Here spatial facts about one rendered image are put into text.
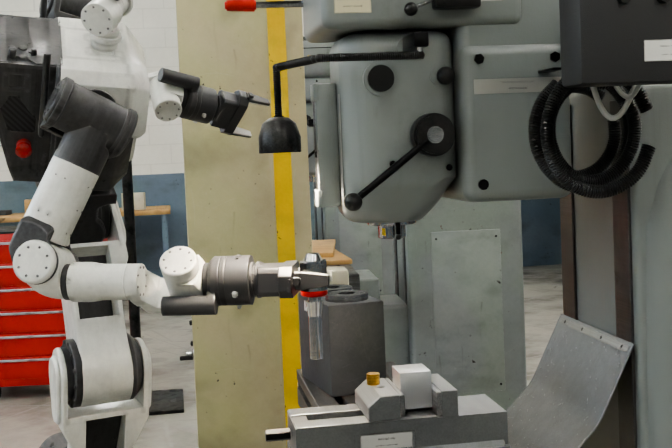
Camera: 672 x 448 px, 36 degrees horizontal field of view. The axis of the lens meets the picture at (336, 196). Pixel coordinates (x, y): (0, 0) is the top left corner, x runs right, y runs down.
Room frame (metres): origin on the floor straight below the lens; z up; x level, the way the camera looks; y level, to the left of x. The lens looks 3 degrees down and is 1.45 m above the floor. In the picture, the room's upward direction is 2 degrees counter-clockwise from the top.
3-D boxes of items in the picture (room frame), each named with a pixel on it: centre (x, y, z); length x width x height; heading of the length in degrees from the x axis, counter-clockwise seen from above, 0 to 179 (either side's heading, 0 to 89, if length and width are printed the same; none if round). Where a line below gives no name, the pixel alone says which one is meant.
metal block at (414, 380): (1.67, -0.11, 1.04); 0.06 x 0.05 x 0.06; 9
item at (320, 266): (1.79, 0.05, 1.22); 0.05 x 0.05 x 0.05
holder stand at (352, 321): (2.16, 0.00, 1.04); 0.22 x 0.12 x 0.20; 18
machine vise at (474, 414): (1.67, -0.08, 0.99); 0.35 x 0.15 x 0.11; 99
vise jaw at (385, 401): (1.66, -0.06, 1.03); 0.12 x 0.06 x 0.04; 9
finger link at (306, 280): (1.76, 0.05, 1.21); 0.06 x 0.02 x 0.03; 85
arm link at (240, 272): (1.80, 0.14, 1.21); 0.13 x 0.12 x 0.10; 175
